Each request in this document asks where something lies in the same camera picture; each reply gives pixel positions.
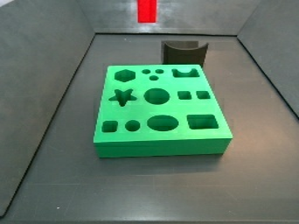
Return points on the red vertical strip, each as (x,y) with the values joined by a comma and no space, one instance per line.
(146,11)

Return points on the green shape sorter block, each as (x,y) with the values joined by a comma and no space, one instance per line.
(159,111)

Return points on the dark grey curved holder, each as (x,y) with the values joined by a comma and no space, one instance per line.
(183,52)

